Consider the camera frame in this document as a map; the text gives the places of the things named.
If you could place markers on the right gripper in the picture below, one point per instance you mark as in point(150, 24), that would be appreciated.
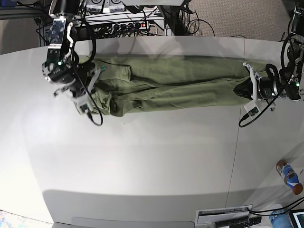
point(78, 86)

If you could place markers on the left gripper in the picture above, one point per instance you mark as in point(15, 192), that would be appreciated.
point(258, 88)

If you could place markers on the green T-shirt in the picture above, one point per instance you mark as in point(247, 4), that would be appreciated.
point(148, 84)

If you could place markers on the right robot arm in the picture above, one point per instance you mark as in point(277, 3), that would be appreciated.
point(63, 67)

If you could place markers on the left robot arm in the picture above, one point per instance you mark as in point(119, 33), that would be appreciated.
point(286, 82)

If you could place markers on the brown bottle blue label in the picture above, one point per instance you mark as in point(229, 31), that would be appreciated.
point(289, 176)

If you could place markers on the white tray with black device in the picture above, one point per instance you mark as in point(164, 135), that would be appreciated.
point(222, 217)

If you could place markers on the blue water bottle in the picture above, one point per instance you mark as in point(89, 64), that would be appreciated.
point(279, 219)

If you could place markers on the laptop screen corner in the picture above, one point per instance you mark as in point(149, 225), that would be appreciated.
point(297, 218)

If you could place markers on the white power strip red switch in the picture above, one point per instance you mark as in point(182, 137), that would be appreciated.
point(126, 26)

